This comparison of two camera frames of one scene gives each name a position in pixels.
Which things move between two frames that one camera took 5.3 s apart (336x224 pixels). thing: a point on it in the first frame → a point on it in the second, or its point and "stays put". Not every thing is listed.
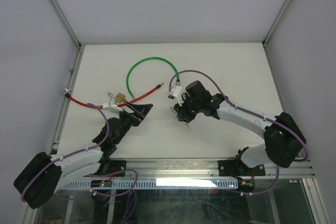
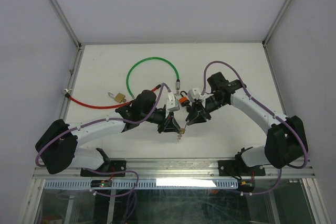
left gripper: [139, 112] → [169, 124]
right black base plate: [237, 168] stays put
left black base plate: [115, 166] stays put
